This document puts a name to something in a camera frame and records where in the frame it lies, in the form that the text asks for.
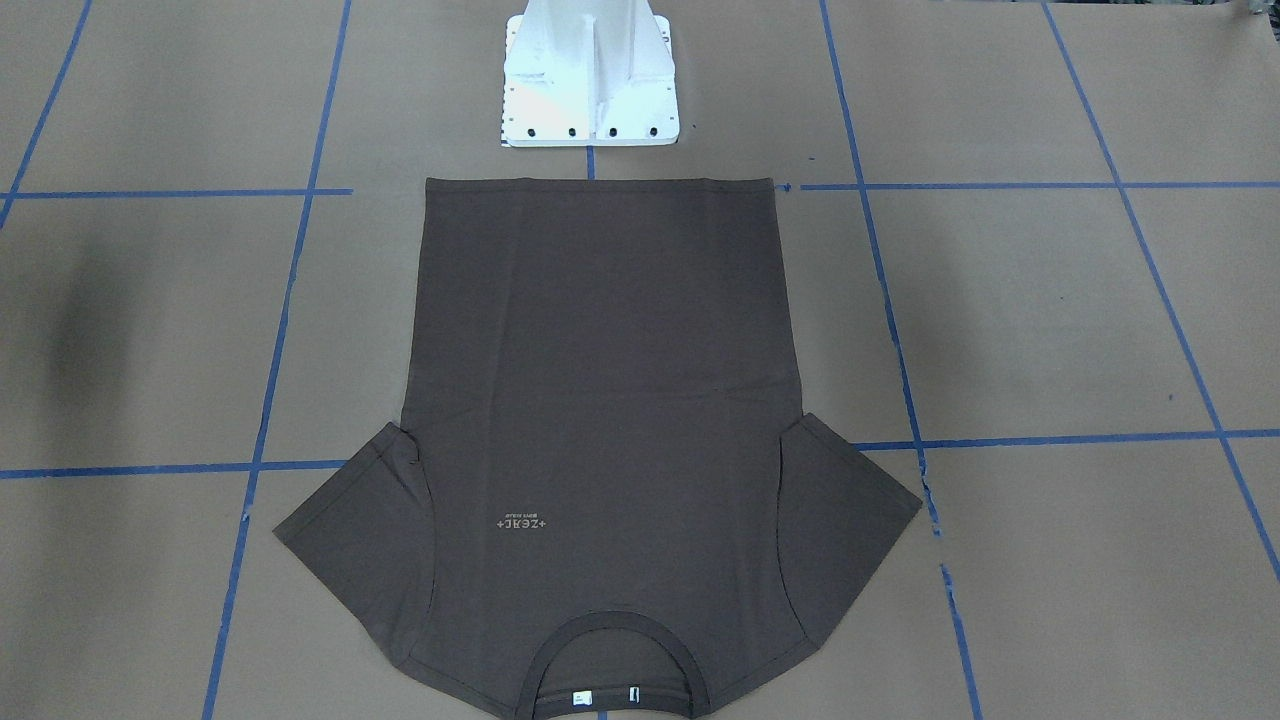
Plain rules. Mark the dark brown t-shirt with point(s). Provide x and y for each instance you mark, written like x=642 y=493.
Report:
x=603 y=491

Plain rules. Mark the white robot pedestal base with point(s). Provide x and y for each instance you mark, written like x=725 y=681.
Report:
x=589 y=73

